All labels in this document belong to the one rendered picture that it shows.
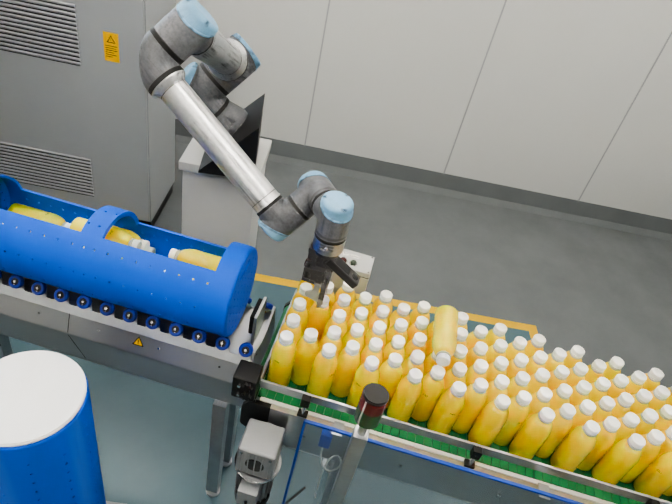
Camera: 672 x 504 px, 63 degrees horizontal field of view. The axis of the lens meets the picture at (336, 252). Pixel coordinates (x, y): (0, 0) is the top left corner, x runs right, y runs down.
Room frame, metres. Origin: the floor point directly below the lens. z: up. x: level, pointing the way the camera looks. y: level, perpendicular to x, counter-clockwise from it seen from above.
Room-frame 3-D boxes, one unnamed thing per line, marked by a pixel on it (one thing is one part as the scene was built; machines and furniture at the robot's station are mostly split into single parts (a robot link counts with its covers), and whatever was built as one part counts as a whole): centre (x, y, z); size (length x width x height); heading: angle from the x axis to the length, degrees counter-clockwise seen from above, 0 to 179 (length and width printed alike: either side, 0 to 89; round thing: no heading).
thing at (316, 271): (1.25, 0.03, 1.24); 0.09 x 0.08 x 0.12; 86
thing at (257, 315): (1.20, 0.19, 0.99); 0.10 x 0.02 x 0.12; 176
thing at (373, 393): (0.82, -0.17, 1.18); 0.06 x 0.06 x 0.16
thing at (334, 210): (1.25, 0.03, 1.41); 0.10 x 0.09 x 0.12; 32
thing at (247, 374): (1.00, 0.16, 0.95); 0.10 x 0.07 x 0.10; 176
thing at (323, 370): (1.06, -0.05, 0.99); 0.07 x 0.07 x 0.19
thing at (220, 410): (1.14, 0.26, 0.31); 0.06 x 0.06 x 0.63; 86
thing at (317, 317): (1.25, 0.00, 1.00); 0.07 x 0.07 x 0.19
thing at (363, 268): (1.48, -0.03, 1.05); 0.20 x 0.10 x 0.10; 86
